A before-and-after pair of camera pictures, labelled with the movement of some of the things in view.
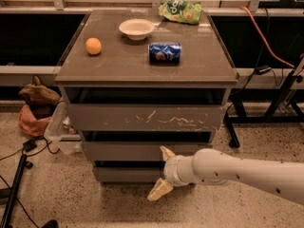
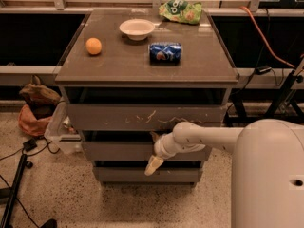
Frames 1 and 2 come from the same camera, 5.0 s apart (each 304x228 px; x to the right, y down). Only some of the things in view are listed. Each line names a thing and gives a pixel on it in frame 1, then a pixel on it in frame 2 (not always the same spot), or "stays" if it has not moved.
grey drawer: (141, 151) stays
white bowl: (137, 29) stays
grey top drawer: (146, 118) stays
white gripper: (171, 171) to (161, 147)
